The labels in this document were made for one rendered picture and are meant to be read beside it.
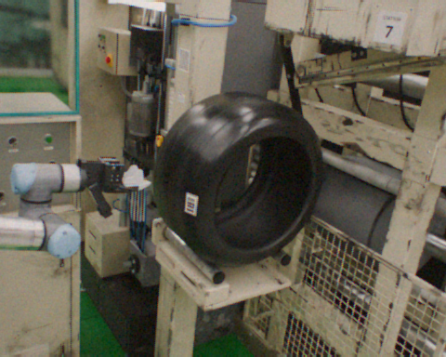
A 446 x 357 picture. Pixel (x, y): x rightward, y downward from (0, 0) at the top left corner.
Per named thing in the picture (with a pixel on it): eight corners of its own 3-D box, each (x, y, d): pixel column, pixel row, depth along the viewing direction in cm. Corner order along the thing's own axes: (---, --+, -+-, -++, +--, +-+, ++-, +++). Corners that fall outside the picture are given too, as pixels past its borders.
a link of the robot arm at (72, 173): (62, 197, 122) (53, 186, 128) (81, 197, 124) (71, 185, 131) (66, 169, 119) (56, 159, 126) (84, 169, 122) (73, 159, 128)
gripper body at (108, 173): (128, 165, 129) (84, 165, 122) (124, 195, 131) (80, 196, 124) (117, 156, 134) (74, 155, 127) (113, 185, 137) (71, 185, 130)
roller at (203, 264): (176, 231, 181) (167, 238, 180) (170, 223, 178) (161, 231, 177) (228, 278, 155) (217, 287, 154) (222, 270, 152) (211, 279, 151)
